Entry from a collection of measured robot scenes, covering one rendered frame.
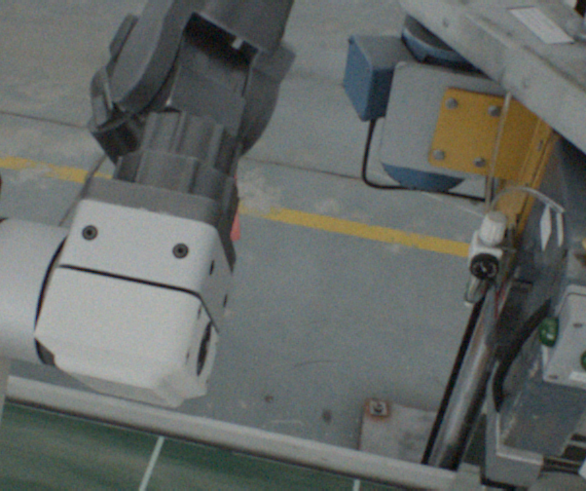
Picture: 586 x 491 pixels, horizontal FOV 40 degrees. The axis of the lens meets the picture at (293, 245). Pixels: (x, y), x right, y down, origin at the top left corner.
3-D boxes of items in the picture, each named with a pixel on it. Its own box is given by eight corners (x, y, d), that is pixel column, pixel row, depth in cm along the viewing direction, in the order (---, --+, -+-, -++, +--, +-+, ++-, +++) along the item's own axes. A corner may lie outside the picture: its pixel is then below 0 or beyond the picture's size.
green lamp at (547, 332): (533, 351, 76) (543, 329, 74) (532, 328, 78) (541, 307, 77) (561, 357, 76) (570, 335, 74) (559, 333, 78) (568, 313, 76)
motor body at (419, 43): (370, 189, 124) (397, 42, 108) (381, 136, 135) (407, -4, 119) (467, 207, 123) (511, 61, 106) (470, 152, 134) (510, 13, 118)
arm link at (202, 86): (162, 125, 52) (231, 158, 55) (200, -5, 55) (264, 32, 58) (108, 158, 60) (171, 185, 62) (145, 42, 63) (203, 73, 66)
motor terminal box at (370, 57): (356, 138, 115) (368, 66, 108) (337, 101, 122) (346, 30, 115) (410, 135, 117) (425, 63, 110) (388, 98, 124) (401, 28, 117)
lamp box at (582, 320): (541, 380, 78) (570, 317, 72) (539, 346, 81) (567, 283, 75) (620, 396, 77) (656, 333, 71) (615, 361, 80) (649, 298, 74)
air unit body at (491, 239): (454, 316, 108) (481, 228, 97) (455, 291, 111) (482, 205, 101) (487, 322, 107) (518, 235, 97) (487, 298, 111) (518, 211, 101)
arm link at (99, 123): (82, 131, 65) (142, 95, 65) (77, 98, 71) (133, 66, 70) (128, 194, 69) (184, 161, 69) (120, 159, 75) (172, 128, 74)
